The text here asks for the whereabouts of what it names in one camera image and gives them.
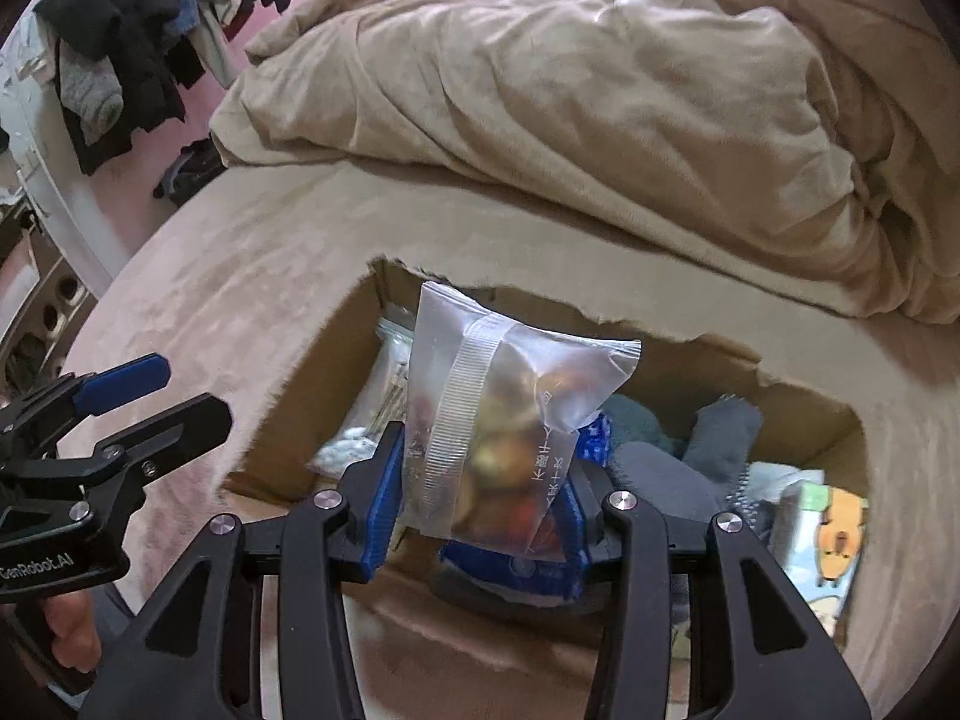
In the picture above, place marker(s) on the cartoon print tissue packet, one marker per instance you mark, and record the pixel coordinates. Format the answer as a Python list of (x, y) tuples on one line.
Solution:
[(825, 540)]

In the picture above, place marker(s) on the beige duvet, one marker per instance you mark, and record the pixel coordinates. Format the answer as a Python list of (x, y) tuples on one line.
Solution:
[(600, 127)]

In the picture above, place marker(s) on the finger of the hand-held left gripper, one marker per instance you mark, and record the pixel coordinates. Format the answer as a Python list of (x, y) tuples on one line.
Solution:
[(124, 382), (172, 427)]

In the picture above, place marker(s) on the grey padded jacket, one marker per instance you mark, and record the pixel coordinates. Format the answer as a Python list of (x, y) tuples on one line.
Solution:
[(94, 94)]

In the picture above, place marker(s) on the blue tissue packet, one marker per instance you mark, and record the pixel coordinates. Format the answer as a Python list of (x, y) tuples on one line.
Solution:
[(525, 577)]

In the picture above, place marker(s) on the grey fluffy sock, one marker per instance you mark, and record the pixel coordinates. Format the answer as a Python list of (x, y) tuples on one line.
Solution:
[(637, 420), (724, 435), (660, 487)]

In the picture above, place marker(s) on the blue denim garment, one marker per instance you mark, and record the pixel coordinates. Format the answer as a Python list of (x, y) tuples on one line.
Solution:
[(184, 7)]

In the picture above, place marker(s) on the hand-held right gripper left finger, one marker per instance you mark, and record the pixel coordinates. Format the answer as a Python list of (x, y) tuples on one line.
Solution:
[(382, 510)]

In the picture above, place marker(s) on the black suitcase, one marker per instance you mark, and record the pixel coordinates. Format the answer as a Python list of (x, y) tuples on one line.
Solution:
[(191, 172)]

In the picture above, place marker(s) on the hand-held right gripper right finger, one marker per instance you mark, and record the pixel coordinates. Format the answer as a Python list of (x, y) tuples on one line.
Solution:
[(589, 540)]

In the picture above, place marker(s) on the large black coat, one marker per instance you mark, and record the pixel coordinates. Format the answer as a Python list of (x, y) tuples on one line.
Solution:
[(127, 37)]

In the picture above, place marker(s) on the white shoe rack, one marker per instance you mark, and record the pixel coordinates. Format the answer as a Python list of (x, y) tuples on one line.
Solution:
[(67, 255)]

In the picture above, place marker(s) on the clear plastic zip bag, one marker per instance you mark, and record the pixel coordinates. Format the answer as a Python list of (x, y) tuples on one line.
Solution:
[(375, 405)]

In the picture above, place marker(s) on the person's left hand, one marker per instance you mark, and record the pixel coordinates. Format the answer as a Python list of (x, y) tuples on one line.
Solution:
[(67, 626)]

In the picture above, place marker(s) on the cardboard box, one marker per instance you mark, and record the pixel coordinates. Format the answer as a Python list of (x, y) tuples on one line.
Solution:
[(319, 390)]

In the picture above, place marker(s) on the frosted snack bag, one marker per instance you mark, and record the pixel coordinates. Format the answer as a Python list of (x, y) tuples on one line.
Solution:
[(487, 405)]

